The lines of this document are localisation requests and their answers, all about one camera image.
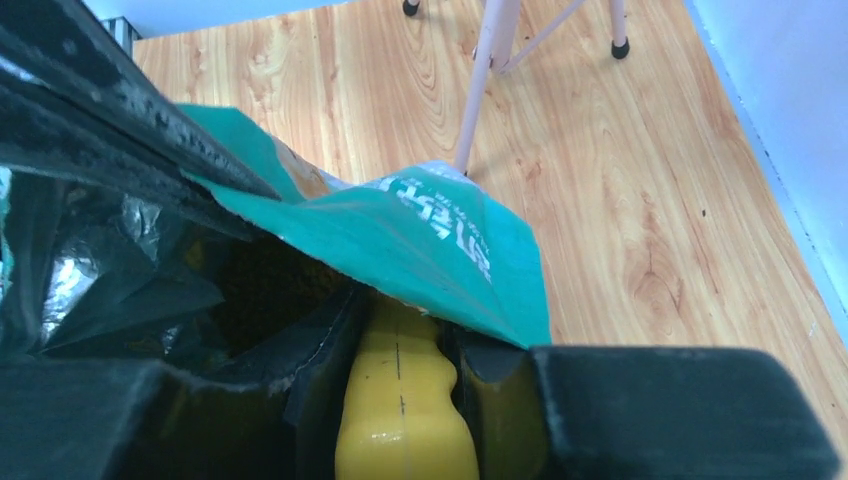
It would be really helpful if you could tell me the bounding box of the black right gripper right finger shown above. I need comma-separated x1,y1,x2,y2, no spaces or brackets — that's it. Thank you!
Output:
441,324,840,479

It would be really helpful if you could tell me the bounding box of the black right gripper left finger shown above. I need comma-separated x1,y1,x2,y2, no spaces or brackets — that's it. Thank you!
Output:
1,286,369,479

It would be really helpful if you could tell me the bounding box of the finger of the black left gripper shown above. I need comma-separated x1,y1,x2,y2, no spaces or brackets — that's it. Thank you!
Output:
1,86,258,240
1,1,279,199

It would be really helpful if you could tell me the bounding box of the yellow plastic scoop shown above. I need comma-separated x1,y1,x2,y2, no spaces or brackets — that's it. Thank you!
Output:
335,297,480,480

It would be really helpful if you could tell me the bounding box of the pink music stand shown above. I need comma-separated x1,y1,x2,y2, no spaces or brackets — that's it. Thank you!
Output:
401,0,632,176

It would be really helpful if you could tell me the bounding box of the aluminium frame rail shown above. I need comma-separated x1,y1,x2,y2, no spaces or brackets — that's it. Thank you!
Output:
100,17,142,59

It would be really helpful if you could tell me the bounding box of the green pet food bag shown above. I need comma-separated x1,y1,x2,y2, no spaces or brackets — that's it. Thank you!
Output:
1,104,551,356

